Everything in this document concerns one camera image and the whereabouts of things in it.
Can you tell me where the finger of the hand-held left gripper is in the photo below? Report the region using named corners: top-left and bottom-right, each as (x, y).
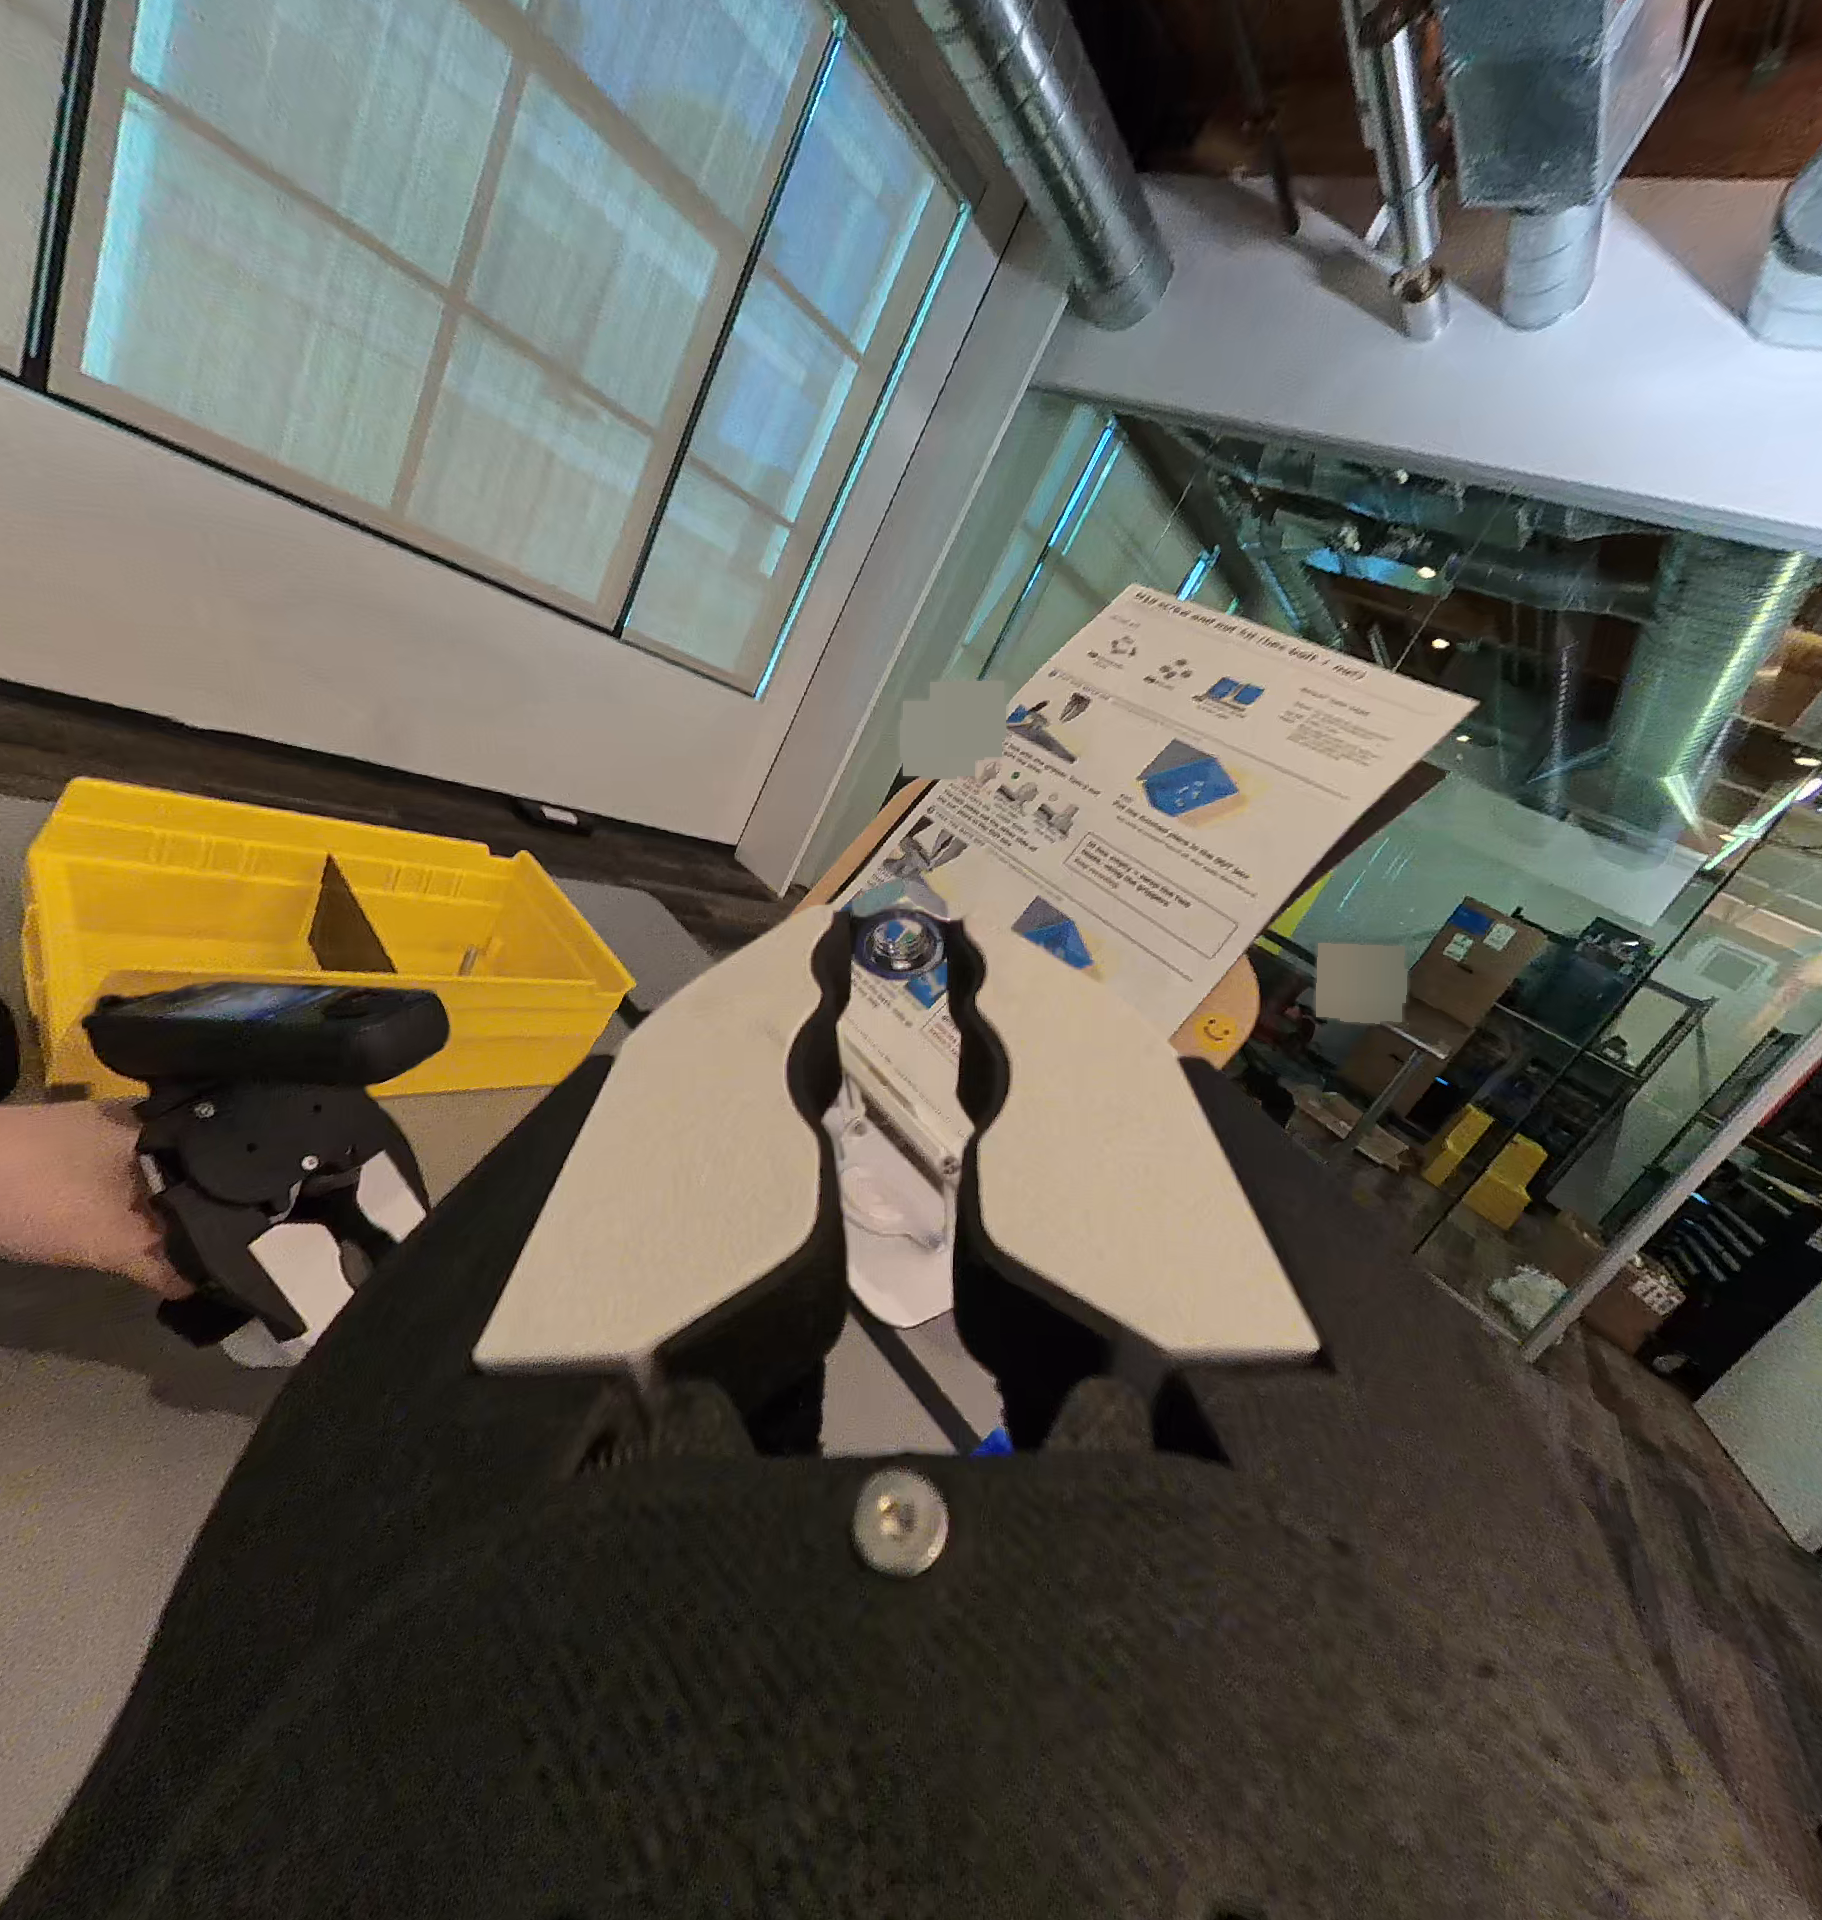
top-left (245, 1218), bottom-right (348, 1344)
top-left (346, 1149), bottom-right (432, 1250)

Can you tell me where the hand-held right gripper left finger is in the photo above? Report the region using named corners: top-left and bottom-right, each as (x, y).
top-left (473, 900), bottom-right (852, 1456)

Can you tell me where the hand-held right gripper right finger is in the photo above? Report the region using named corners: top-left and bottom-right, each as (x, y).
top-left (943, 905), bottom-right (1327, 1454)

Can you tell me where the yellow plastic bin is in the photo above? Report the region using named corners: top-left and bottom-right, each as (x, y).
top-left (21, 776), bottom-right (636, 1098)

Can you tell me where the steel hex nut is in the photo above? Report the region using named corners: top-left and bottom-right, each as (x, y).
top-left (854, 906), bottom-right (954, 992)

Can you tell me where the cardboard bin divider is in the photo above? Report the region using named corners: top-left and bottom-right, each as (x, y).
top-left (307, 854), bottom-right (399, 977)

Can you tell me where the round-cornered wooden board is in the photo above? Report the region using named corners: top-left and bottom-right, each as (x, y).
top-left (795, 771), bottom-right (1259, 1075)

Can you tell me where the white tablet stand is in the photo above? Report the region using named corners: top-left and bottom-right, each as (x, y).
top-left (824, 1035), bottom-right (975, 1330)

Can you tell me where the cardboard box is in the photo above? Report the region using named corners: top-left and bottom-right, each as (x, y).
top-left (1410, 897), bottom-right (1551, 1031)

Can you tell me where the printed instruction sheet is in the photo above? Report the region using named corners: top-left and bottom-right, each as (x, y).
top-left (849, 585), bottom-right (1479, 1040)

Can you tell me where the large paned window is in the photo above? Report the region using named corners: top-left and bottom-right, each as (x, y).
top-left (41, 0), bottom-right (975, 703)

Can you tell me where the shiny metal pipe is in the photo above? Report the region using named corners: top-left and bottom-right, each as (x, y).
top-left (1344, 0), bottom-right (1453, 343)

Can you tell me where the silver spiral duct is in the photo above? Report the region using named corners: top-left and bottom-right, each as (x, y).
top-left (910, 0), bottom-right (1176, 333)

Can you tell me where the galvanised box duct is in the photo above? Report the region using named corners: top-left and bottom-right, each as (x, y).
top-left (1428, 0), bottom-right (1699, 332)

